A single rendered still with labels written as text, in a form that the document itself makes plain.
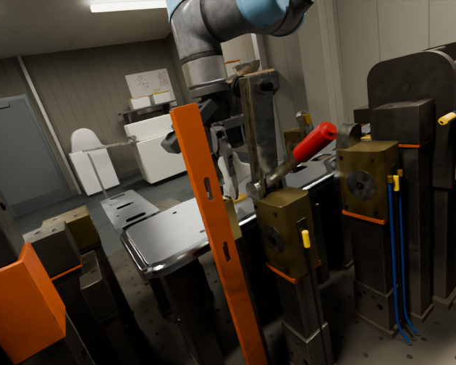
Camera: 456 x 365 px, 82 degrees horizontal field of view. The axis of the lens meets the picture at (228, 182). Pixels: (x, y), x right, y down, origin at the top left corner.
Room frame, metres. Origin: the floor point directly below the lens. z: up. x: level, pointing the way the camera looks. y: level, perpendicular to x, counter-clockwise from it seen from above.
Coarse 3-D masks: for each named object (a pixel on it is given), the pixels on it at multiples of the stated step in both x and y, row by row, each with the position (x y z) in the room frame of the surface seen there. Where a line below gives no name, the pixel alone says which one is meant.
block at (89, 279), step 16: (96, 256) 0.41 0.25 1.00; (96, 272) 0.35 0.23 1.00; (80, 288) 0.32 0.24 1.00; (96, 288) 0.32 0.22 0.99; (96, 304) 0.32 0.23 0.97; (112, 304) 0.33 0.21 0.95; (96, 320) 0.32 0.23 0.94; (112, 320) 0.33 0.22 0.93; (112, 336) 0.32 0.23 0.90; (128, 336) 0.35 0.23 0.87; (128, 352) 0.33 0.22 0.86
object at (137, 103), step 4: (140, 96) 6.00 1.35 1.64; (144, 96) 6.05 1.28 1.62; (128, 100) 6.06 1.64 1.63; (132, 100) 5.93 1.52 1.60; (136, 100) 5.96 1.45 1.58; (140, 100) 6.00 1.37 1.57; (144, 100) 6.03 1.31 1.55; (148, 100) 6.08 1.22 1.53; (132, 104) 5.92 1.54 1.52; (136, 104) 5.95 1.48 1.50; (140, 104) 5.99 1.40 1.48; (144, 104) 6.02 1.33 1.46; (148, 104) 6.06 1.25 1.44; (132, 108) 5.97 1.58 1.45; (136, 108) 5.93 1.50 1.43
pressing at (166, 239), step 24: (312, 168) 0.56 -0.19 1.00; (240, 192) 0.53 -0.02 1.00; (312, 192) 0.46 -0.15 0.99; (168, 216) 0.50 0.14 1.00; (192, 216) 0.47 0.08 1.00; (240, 216) 0.41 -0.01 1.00; (120, 240) 0.46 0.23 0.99; (144, 240) 0.42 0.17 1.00; (168, 240) 0.39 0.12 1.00; (192, 240) 0.37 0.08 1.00; (144, 264) 0.34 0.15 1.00; (168, 264) 0.32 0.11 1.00
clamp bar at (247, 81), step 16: (240, 80) 0.34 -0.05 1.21; (256, 80) 0.33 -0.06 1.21; (240, 96) 0.37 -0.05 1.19; (256, 96) 0.34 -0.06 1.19; (272, 96) 0.35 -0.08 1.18; (256, 112) 0.34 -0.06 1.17; (272, 112) 0.35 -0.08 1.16; (256, 128) 0.34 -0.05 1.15; (272, 128) 0.35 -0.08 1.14; (256, 144) 0.34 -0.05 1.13; (272, 144) 0.35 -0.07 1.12; (256, 160) 0.35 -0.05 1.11; (272, 160) 0.36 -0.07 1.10; (256, 176) 0.35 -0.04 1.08
